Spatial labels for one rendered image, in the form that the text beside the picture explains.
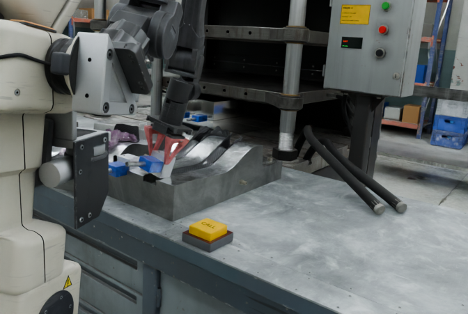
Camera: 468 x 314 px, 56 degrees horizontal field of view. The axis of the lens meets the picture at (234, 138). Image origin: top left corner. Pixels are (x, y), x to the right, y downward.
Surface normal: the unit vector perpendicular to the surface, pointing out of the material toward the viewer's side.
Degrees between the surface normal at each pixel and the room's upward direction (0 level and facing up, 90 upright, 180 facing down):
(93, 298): 90
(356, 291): 0
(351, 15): 90
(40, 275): 90
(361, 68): 90
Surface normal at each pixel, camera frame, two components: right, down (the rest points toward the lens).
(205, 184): 0.80, 0.18
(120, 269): -0.60, 0.14
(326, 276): 0.07, -0.97
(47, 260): 0.95, 0.12
